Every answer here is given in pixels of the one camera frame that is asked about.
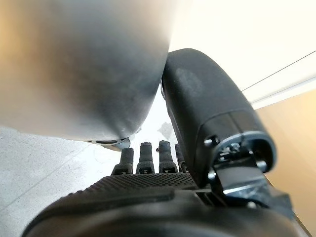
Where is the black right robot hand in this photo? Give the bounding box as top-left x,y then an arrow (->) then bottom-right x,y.
21,47 -> 307,237

